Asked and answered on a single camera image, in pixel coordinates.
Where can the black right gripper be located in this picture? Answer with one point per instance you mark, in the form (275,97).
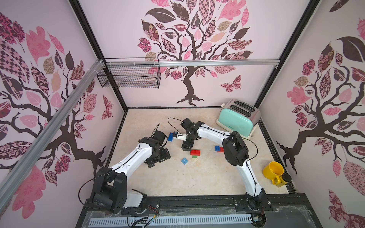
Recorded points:
(187,143)

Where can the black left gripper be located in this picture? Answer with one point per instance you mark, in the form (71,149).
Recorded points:
(166,156)

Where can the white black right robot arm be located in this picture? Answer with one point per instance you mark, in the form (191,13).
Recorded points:
(236,154)

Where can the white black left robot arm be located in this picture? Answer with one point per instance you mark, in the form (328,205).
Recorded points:
(110,190)

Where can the small light blue lego brick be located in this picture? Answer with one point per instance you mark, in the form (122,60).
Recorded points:
(184,161)

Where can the long blue lego brick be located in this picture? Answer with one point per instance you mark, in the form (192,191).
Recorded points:
(170,137)

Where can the mint green toaster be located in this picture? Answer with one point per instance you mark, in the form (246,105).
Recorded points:
(239,116)

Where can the yellow mug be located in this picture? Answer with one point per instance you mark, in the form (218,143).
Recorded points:
(274,172)

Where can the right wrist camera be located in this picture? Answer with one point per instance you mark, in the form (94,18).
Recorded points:
(187,125)

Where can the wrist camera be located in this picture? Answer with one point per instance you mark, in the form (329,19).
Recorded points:
(160,137)
(187,125)

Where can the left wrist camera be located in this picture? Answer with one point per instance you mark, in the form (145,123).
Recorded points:
(160,137)

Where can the black wire basket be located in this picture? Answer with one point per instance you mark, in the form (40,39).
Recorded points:
(131,74)

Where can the white slotted cable duct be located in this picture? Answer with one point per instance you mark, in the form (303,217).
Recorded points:
(169,221)

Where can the aluminium rail back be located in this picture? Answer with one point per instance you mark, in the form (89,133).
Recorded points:
(198,63)

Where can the aluminium rail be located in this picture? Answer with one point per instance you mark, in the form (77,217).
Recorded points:
(22,168)
(198,63)

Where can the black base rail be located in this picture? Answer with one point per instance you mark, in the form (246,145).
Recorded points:
(241,203)

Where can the aluminium rail left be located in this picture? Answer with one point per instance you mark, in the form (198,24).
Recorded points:
(22,168)

